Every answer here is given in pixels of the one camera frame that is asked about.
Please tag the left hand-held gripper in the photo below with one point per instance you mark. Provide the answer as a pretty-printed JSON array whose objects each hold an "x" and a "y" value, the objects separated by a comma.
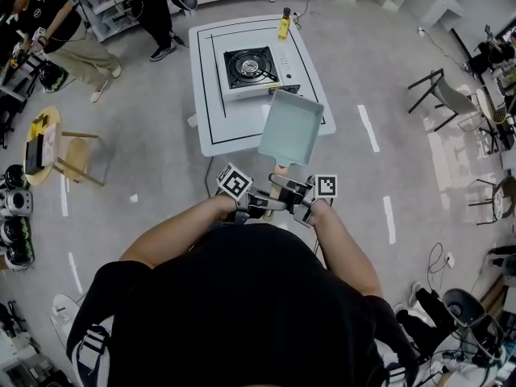
[{"x": 234, "y": 182}]

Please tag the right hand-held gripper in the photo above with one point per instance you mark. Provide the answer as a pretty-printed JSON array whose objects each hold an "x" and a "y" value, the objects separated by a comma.
[{"x": 325, "y": 186}]

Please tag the white portable gas stove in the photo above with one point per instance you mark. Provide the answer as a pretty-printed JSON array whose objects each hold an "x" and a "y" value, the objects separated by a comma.
[{"x": 282, "y": 67}]

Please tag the person's right forearm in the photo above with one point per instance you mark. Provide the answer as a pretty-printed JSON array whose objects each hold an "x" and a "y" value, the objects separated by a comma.
[{"x": 342, "y": 248}]

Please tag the person's left forearm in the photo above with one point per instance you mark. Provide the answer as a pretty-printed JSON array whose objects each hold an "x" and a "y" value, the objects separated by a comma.
[{"x": 181, "y": 228}]

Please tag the white table with black lines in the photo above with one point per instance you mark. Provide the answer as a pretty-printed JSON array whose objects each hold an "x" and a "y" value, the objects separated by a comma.
[{"x": 250, "y": 123}]

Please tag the person's black shirt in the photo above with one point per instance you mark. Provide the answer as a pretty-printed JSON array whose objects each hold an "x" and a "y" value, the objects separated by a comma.
[{"x": 242, "y": 317}]

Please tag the yellow oil bottle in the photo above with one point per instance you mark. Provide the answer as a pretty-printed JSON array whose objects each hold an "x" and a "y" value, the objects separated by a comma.
[{"x": 283, "y": 28}]

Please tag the white power strip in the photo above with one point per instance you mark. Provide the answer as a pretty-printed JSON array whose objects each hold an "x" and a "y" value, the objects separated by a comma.
[
  {"x": 449, "y": 259},
  {"x": 296, "y": 14}
]

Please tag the grey chair black legs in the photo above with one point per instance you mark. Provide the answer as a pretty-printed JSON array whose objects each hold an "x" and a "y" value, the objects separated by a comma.
[{"x": 455, "y": 95}]

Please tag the wooden stool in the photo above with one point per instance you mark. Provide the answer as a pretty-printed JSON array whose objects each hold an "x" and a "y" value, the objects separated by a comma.
[{"x": 76, "y": 157}]

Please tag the grey black office chair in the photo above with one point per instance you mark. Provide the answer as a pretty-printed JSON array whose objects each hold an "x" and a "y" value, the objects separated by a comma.
[{"x": 467, "y": 313}]

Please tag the white mesh chair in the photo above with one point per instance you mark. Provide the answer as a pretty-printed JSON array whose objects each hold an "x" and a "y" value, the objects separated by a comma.
[{"x": 493, "y": 107}]

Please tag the patterned board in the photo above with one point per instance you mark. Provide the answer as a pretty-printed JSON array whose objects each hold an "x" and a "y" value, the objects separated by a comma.
[{"x": 49, "y": 143}]

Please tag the round wooden table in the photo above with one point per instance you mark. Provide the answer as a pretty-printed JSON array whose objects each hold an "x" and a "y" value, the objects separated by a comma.
[{"x": 40, "y": 177}]

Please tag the black box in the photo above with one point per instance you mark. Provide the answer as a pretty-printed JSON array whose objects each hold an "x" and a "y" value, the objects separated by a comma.
[{"x": 34, "y": 155}]

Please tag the yellow box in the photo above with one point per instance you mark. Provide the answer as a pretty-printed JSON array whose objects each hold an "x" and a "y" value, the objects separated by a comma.
[{"x": 40, "y": 121}]

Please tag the grey metal rack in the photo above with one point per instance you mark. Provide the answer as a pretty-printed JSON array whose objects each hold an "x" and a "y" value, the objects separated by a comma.
[{"x": 109, "y": 10}]

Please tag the black frame chair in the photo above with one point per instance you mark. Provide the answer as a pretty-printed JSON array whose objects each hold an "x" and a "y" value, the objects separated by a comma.
[{"x": 498, "y": 200}]

